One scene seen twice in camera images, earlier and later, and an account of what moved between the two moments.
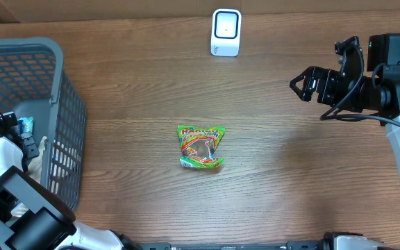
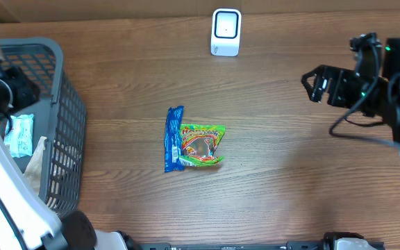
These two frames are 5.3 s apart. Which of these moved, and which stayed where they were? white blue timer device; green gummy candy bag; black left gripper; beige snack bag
Moved: black left gripper
Stayed: white blue timer device; beige snack bag; green gummy candy bag
